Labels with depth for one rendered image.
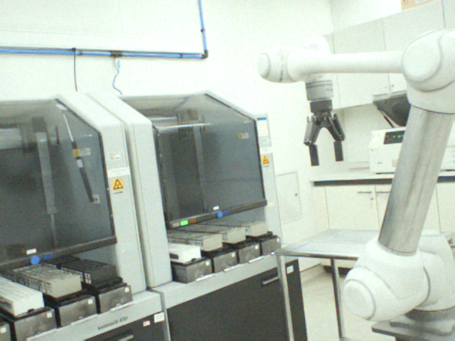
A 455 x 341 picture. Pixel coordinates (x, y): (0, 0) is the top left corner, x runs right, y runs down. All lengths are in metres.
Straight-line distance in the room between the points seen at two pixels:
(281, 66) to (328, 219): 3.13
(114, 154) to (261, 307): 1.02
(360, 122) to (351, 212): 1.02
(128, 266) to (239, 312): 0.59
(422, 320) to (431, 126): 0.60
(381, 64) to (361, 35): 3.11
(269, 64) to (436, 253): 0.72
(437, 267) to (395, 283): 0.20
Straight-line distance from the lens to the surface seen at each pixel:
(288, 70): 1.52
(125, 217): 2.03
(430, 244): 1.49
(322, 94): 1.65
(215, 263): 2.21
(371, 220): 4.28
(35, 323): 1.83
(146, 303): 2.02
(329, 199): 4.48
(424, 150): 1.22
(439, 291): 1.51
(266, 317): 2.47
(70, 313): 1.87
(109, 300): 1.93
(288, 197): 4.33
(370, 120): 4.90
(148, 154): 2.09
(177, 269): 2.16
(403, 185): 1.25
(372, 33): 4.51
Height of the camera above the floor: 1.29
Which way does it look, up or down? 3 degrees down
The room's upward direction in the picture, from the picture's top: 7 degrees counter-clockwise
